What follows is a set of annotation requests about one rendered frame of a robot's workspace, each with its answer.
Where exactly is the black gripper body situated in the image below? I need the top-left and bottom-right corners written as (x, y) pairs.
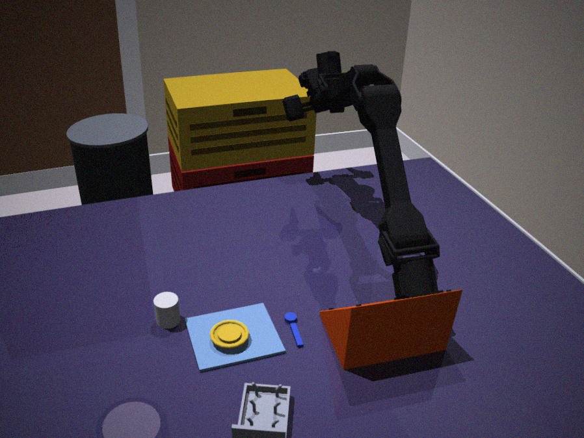
top-left (282, 88), bottom-right (353, 122)

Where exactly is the grey dish rack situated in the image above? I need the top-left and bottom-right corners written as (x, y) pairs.
top-left (232, 382), bottom-right (291, 438)

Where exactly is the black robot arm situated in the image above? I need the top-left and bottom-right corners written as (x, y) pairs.
top-left (299, 51), bottom-right (443, 300)

